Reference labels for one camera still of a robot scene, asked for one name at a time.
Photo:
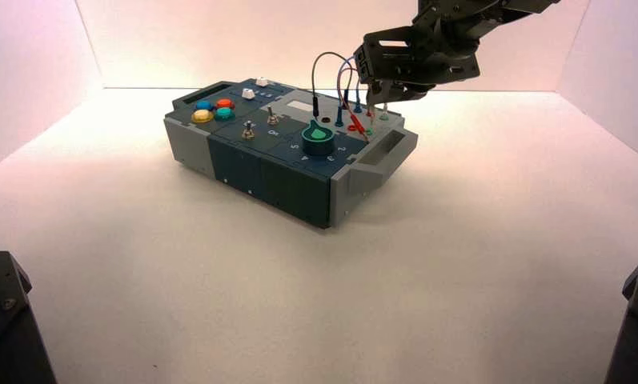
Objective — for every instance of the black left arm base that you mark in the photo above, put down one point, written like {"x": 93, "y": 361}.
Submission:
{"x": 6, "y": 328}

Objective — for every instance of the grey and teal control box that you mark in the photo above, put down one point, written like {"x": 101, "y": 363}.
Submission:
{"x": 276, "y": 180}

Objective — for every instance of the green teardrop rotary knob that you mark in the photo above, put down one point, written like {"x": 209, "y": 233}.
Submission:
{"x": 318, "y": 140}

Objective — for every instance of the white slider knob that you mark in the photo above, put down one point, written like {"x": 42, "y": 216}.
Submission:
{"x": 262, "y": 81}
{"x": 248, "y": 94}

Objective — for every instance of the metal toggle switch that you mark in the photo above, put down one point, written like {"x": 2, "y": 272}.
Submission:
{"x": 272, "y": 118}
{"x": 248, "y": 132}

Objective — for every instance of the blue dome push button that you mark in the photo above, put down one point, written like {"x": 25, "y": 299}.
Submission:
{"x": 204, "y": 105}

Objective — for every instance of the red dome push button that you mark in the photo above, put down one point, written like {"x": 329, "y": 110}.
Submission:
{"x": 225, "y": 103}

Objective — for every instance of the teal dome push button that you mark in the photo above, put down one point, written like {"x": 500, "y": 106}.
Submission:
{"x": 225, "y": 113}

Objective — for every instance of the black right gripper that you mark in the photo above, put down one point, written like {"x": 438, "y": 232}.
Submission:
{"x": 424, "y": 58}

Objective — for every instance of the yellow dome push button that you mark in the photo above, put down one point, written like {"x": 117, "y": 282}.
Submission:
{"x": 202, "y": 116}

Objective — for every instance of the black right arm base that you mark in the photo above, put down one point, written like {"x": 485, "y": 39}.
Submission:
{"x": 637, "y": 328}

